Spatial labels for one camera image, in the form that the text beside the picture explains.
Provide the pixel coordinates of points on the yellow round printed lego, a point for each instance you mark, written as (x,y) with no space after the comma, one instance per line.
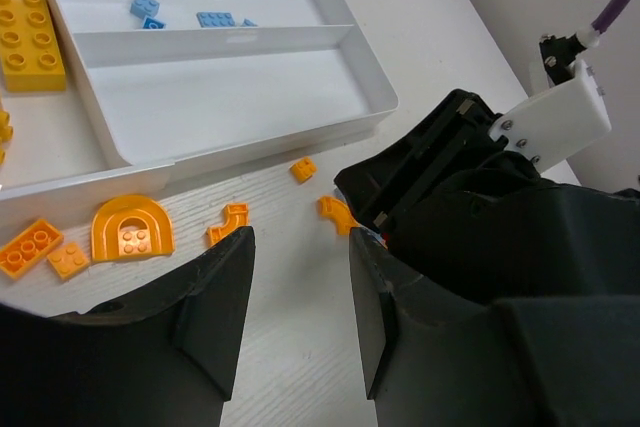
(6,133)

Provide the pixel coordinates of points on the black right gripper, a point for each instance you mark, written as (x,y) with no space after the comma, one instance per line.
(492,229)

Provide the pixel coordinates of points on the white divided sorting tray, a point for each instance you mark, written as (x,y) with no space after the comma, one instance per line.
(145,108)

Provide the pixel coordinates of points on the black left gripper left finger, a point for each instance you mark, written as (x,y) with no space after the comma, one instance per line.
(164,354)

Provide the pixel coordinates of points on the yellow long lego brick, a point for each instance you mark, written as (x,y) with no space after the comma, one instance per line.
(31,59)

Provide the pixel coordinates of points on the orange curved lego right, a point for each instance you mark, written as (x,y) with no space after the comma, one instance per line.
(338,213)

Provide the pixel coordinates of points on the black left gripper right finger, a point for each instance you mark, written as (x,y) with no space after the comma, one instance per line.
(431,358)

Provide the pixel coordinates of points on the orange curved lego piece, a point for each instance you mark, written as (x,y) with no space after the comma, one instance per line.
(236,215)

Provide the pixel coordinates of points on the small orange square lego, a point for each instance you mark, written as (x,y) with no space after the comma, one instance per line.
(303,170)

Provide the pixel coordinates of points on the small blue square lego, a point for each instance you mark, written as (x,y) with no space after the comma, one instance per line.
(144,8)

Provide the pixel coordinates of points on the orange long flat lego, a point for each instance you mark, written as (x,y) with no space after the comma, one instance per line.
(29,247)

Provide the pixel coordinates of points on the orange arch lego piece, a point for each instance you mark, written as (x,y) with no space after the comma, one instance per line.
(131,227)

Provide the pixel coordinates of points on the orange square flat lego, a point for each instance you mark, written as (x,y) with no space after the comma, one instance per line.
(68,260)

